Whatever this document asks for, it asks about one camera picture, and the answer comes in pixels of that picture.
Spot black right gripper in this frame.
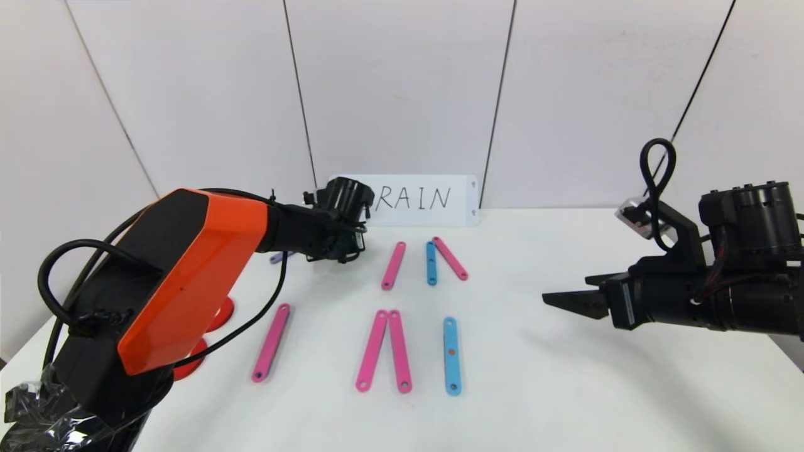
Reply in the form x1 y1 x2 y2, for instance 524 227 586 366
541 272 714 331

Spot pink bar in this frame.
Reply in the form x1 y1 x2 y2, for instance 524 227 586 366
251 303 291 384
381 242 408 291
432 237 469 282
356 309 389 393
388 309 413 394

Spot white BRAIN sign card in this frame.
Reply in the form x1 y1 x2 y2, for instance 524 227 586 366
339 174 480 227

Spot red curved piece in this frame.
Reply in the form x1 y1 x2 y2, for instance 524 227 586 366
173 339 208 382
207 297 235 332

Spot black plastic wrap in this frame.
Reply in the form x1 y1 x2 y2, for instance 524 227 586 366
3 377 126 452

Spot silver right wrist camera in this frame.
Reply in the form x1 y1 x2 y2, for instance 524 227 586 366
614 196 657 239

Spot black right camera bracket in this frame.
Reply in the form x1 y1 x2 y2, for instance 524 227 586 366
641 201 707 264

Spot black looped right arm cable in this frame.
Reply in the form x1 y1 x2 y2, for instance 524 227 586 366
639 138 678 252

